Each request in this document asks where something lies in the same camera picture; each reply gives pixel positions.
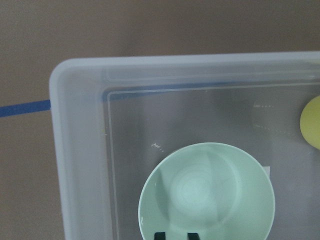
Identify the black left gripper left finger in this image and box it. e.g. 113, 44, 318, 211
153, 232, 166, 240

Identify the green bowl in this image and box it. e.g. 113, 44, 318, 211
138, 142, 276, 240

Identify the yellow plastic cup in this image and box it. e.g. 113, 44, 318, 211
299, 96, 320, 150

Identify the clear plastic storage box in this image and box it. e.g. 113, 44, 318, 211
49, 51, 320, 240

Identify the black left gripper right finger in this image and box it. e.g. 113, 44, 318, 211
187, 232, 200, 240

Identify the white label sticker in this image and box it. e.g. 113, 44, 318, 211
263, 166, 271, 178

